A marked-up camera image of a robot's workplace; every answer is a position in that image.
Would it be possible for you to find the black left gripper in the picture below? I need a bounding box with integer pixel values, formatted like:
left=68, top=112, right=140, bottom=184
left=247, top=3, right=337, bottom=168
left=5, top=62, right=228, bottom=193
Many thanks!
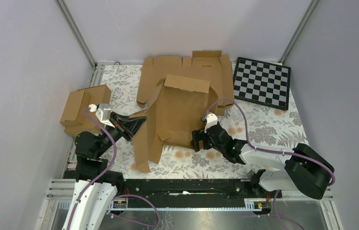
left=96, top=111, right=148, bottom=157

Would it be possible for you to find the brown cardboard box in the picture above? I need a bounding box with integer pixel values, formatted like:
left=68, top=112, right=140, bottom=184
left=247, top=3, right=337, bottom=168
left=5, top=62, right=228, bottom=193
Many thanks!
left=60, top=85, right=111, bottom=137
left=130, top=74, right=223, bottom=173

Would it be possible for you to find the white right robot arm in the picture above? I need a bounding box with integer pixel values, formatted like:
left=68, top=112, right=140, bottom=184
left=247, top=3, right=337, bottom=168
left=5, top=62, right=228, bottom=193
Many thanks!
left=191, top=124, right=336, bottom=200

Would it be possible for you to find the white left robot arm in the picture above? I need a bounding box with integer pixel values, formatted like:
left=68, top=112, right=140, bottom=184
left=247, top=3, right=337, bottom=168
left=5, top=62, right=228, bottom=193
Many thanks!
left=62, top=108, right=147, bottom=230

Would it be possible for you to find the folded brown cardboard box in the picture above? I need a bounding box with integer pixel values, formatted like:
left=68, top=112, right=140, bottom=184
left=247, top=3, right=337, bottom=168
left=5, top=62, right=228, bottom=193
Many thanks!
left=60, top=85, right=111, bottom=137

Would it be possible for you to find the floral patterned table mat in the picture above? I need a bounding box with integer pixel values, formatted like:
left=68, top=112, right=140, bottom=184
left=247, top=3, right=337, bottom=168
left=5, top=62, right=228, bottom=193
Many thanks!
left=101, top=65, right=308, bottom=179

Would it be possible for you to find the brown flat cardboard sheet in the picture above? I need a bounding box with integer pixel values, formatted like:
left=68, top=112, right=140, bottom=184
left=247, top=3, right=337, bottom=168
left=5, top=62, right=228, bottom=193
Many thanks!
left=137, top=50, right=234, bottom=107

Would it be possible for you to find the black white checkerboard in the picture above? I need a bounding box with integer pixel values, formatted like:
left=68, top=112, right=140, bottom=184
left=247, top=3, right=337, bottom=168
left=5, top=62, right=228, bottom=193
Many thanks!
left=233, top=57, right=291, bottom=111

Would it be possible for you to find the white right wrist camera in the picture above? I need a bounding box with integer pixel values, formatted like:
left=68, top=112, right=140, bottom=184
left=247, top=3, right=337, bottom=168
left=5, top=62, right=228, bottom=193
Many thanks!
left=201, top=112, right=218, bottom=133

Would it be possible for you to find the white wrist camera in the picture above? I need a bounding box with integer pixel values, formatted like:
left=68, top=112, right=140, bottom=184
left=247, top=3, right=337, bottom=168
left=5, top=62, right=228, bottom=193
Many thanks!
left=89, top=103, right=114, bottom=127
left=201, top=112, right=218, bottom=133

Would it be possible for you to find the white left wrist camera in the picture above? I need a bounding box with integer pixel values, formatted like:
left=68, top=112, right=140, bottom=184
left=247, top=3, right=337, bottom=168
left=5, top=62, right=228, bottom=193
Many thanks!
left=89, top=103, right=114, bottom=127

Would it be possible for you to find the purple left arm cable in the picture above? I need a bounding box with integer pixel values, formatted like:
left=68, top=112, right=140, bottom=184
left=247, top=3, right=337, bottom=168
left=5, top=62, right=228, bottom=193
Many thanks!
left=66, top=107, right=118, bottom=230

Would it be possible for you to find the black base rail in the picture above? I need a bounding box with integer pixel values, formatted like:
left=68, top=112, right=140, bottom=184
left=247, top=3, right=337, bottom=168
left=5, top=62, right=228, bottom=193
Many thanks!
left=117, top=179, right=282, bottom=210

